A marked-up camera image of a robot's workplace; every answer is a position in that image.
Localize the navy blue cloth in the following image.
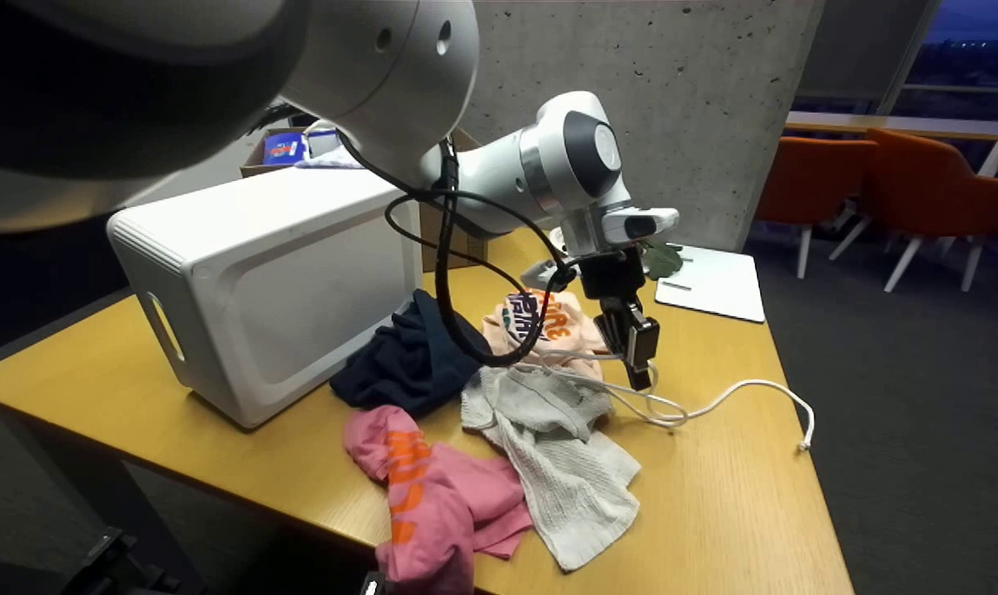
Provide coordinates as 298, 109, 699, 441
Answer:
329, 284, 501, 419

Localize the pink cloth with orange stripes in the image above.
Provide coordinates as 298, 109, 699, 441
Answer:
341, 399, 539, 595

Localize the orange chair with white legs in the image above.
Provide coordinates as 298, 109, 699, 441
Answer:
750, 133, 884, 281
859, 127, 998, 299

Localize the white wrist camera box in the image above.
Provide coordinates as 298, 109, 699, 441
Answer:
599, 202, 686, 247

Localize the small green object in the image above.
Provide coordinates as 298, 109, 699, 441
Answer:
642, 241, 694, 281

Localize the long wooden counter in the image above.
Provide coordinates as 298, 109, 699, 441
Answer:
779, 107, 998, 149

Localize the white plastic bin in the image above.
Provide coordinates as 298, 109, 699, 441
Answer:
103, 161, 431, 432

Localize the grey white towel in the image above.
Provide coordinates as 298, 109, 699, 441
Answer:
457, 362, 647, 578

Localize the white lace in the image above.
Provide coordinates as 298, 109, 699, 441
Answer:
539, 362, 819, 461

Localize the peach cloth with orange print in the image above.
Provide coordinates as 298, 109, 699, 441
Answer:
480, 284, 615, 383

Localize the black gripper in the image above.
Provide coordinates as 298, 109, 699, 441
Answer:
576, 245, 669, 395

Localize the blue printed package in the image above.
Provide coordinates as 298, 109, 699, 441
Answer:
255, 127, 354, 172

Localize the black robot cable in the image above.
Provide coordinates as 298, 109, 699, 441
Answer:
331, 122, 582, 369

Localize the white paper pad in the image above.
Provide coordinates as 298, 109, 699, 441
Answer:
652, 241, 770, 326

